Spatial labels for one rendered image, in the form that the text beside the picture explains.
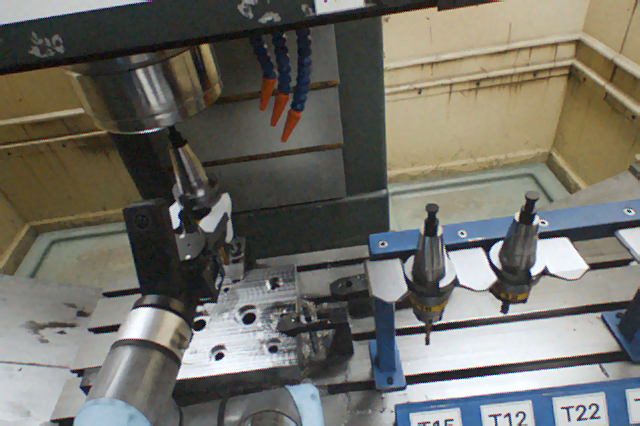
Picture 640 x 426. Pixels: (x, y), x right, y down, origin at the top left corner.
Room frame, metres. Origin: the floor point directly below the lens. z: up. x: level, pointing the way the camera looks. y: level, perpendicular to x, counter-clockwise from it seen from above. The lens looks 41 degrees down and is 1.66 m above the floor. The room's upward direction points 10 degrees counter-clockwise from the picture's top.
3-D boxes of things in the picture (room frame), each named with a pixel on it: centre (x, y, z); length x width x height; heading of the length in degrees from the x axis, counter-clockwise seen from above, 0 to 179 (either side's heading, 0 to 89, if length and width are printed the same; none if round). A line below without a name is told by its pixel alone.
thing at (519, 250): (0.35, -0.24, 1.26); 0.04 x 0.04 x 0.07
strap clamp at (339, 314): (0.47, 0.04, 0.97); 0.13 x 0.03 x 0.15; 87
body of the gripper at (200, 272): (0.37, 0.19, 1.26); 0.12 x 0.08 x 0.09; 169
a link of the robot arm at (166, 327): (0.29, 0.20, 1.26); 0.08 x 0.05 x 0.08; 79
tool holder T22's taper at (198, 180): (0.50, 0.16, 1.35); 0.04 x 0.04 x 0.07
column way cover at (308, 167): (0.94, 0.14, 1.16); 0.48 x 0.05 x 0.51; 87
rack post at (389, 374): (0.41, -0.08, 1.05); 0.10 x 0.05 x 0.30; 177
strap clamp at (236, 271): (0.67, 0.19, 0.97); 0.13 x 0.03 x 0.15; 177
